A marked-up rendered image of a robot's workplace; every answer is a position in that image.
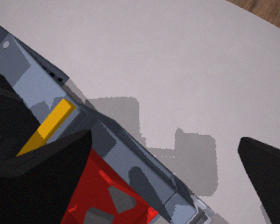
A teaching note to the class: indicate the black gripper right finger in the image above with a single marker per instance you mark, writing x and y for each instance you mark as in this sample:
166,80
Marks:
262,165

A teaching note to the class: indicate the yellow flat bar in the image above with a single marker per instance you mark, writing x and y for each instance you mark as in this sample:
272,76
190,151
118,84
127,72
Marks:
49,126

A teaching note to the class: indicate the red open bin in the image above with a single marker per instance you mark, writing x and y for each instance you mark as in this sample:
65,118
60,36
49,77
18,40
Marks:
92,191

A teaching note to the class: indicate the grey metal bin shelf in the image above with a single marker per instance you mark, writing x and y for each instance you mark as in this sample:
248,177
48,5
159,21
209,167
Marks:
40,88

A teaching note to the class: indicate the dark grey tool case with orange latches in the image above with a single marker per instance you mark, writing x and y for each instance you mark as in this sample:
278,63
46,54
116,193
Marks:
17,123

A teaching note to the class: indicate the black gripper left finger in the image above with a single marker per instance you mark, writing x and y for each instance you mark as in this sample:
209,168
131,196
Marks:
36,187

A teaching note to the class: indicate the grey block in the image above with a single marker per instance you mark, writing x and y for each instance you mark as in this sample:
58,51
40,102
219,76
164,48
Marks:
96,216
121,200

